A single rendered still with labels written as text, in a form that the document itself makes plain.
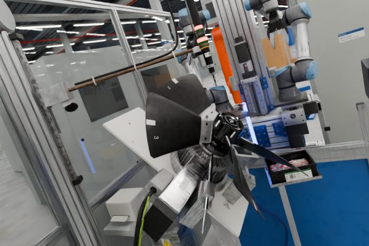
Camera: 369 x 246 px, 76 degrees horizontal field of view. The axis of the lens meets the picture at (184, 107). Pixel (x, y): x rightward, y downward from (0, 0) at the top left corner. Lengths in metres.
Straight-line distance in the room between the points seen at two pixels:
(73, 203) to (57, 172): 0.14
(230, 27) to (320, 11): 1.06
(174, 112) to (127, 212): 0.62
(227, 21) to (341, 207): 1.44
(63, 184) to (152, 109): 0.49
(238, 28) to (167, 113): 1.29
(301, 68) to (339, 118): 1.29
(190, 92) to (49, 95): 0.56
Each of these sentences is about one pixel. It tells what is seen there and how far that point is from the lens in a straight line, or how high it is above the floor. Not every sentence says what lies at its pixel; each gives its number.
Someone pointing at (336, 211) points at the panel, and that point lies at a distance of 1.66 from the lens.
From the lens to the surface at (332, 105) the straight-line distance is 2.88.
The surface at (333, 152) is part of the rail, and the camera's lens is 1.46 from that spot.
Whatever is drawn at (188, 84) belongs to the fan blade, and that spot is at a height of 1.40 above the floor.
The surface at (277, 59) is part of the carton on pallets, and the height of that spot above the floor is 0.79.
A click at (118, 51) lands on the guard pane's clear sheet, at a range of 1.71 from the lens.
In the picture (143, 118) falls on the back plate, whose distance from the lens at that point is 1.18.
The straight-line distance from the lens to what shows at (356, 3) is 2.80.
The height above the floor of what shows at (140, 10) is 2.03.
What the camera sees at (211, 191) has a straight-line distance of 0.80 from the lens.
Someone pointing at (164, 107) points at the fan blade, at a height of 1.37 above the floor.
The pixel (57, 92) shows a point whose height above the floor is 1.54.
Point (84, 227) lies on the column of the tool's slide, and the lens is 1.15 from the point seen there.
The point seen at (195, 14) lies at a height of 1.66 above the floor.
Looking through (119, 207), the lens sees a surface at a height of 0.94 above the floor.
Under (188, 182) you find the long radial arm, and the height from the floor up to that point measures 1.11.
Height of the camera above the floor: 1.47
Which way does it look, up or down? 9 degrees down
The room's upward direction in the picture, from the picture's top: 19 degrees counter-clockwise
